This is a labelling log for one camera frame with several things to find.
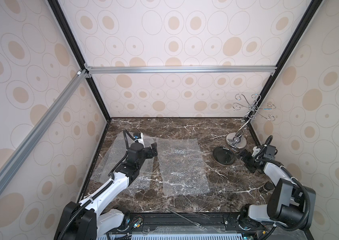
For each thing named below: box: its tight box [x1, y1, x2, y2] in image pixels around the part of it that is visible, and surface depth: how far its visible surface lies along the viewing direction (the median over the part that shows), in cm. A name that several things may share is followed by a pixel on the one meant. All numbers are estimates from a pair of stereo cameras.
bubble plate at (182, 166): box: [157, 138, 210, 197], surface depth 94 cm
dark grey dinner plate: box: [212, 146, 235, 166], surface depth 98 cm
